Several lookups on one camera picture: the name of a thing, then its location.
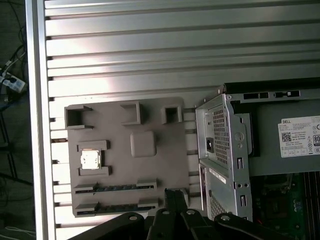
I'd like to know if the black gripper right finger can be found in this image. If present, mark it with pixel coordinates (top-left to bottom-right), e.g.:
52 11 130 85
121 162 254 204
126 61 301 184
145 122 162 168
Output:
174 189 276 240

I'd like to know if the grey plastic parts rack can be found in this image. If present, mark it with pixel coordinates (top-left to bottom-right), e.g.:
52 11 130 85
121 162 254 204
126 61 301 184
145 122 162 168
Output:
64 96 191 218

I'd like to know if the green motherboard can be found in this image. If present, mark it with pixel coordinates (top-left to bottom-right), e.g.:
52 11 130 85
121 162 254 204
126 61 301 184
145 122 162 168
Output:
252 172 320 240

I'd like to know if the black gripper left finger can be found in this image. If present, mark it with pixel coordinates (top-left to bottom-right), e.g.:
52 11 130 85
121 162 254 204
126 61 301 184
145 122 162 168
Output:
56 188 180 240

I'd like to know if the black metal PC case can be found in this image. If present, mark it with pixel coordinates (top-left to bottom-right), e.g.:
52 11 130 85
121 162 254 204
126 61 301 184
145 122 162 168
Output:
194 82 320 240

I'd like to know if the white power strip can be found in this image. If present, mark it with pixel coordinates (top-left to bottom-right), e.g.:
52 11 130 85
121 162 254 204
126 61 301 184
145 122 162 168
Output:
0 71 27 94

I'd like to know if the CPU socket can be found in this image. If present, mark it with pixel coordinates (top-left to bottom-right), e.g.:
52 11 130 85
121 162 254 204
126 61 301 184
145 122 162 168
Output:
266 196 288 220

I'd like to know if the black metal floor frame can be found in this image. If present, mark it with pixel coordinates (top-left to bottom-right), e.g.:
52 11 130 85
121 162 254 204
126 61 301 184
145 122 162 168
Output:
0 98 34 187

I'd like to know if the blue RAM stick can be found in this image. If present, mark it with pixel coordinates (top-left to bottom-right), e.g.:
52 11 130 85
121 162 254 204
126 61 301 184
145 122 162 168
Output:
75 184 154 195

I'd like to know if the grey power supply unit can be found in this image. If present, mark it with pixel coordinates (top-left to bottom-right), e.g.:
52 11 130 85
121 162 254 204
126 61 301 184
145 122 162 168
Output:
196 93 320 176

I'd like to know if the silver green CPU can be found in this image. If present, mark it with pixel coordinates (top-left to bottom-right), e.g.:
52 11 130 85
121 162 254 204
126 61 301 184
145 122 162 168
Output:
79 149 102 171

